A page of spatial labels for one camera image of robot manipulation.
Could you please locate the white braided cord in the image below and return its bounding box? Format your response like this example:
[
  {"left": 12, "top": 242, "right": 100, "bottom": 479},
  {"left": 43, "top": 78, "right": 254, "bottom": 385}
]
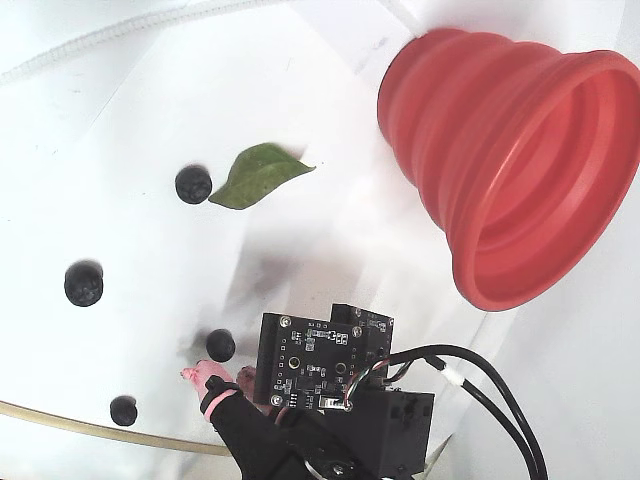
[{"left": 0, "top": 0, "right": 281, "bottom": 86}]

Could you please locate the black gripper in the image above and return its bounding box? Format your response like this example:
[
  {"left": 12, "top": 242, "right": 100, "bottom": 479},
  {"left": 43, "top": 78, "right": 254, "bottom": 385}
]
[{"left": 237, "top": 366, "right": 436, "bottom": 480}]

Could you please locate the green leaf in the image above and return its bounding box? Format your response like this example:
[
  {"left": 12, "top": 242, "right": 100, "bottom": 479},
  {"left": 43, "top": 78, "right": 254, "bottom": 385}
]
[{"left": 207, "top": 142, "right": 318, "bottom": 210}]

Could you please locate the dark blueberry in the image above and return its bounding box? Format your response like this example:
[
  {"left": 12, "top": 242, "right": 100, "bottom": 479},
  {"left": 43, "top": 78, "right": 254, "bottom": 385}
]
[
  {"left": 174, "top": 164, "right": 213, "bottom": 205},
  {"left": 109, "top": 394, "right": 139, "bottom": 428},
  {"left": 63, "top": 259, "right": 105, "bottom": 309},
  {"left": 205, "top": 328, "right": 237, "bottom": 363}
]

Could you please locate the thin wooden strip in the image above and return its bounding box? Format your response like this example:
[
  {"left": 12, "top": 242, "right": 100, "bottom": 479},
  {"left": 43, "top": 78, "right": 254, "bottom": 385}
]
[{"left": 0, "top": 398, "right": 231, "bottom": 457}]

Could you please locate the black cable with white tag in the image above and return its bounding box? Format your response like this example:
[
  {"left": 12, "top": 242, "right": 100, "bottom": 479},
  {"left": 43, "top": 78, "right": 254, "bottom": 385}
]
[{"left": 377, "top": 355, "right": 539, "bottom": 480}]

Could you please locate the pink covered gripper finger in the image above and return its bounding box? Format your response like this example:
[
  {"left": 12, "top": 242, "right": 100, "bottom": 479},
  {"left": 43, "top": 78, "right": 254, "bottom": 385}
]
[{"left": 182, "top": 360, "right": 321, "bottom": 480}]

